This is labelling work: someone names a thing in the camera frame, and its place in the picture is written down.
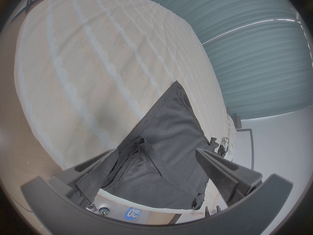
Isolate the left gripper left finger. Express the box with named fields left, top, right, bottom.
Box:
left=52, top=148, right=120, bottom=204

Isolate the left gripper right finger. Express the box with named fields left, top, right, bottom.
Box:
left=196, top=148, right=263, bottom=204

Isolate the black T-shirt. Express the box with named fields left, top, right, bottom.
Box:
left=100, top=80, right=220, bottom=211

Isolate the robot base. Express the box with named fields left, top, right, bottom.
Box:
left=86, top=200, right=148, bottom=224

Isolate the pile of clothes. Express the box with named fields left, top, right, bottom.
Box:
left=221, top=136, right=232, bottom=154

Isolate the white printed pillow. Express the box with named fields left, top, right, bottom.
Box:
left=226, top=114, right=238, bottom=161

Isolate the grey bedside table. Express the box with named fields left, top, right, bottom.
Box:
left=226, top=107, right=242, bottom=130

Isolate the bed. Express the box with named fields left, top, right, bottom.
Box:
left=13, top=0, right=254, bottom=226

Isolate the blue-green curtain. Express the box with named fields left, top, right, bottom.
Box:
left=139, top=0, right=300, bottom=44
left=201, top=18, right=313, bottom=120

